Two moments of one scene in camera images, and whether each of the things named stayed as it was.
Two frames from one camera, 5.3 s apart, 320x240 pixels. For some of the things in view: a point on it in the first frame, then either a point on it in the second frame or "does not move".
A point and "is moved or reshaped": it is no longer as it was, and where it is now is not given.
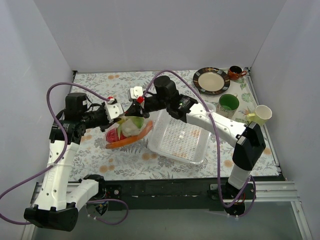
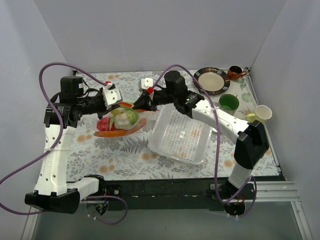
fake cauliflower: [129, 128] is moved or reshaped
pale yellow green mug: [262, 113] does not move
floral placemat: [242, 88] does not move
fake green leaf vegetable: [138, 120] is moved or reshaped
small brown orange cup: [235, 72] does not move
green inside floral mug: [227, 105] does not move
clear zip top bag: [130, 130] is moved or reshaped
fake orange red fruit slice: [116, 144] -> [104, 130]
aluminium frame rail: [265, 192] does not move
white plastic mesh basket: [179, 140] does not move
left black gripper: [106, 122] -> [105, 108]
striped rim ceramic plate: [211, 81] does not move
